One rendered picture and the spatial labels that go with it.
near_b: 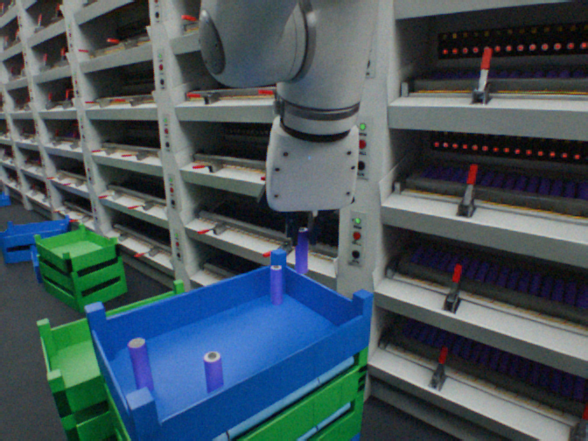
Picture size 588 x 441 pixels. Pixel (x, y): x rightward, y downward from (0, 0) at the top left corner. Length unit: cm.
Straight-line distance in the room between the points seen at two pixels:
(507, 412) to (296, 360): 56
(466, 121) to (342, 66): 39
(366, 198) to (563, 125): 36
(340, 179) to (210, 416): 27
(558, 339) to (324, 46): 64
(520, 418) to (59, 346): 93
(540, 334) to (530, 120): 37
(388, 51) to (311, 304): 47
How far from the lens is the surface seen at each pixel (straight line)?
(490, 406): 88
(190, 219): 126
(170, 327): 55
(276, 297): 58
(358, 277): 82
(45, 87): 251
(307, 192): 40
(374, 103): 73
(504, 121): 66
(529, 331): 77
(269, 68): 28
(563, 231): 69
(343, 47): 32
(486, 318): 77
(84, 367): 81
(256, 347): 50
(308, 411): 49
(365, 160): 74
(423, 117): 69
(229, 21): 26
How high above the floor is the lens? 71
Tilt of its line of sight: 18 degrees down
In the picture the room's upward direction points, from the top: straight up
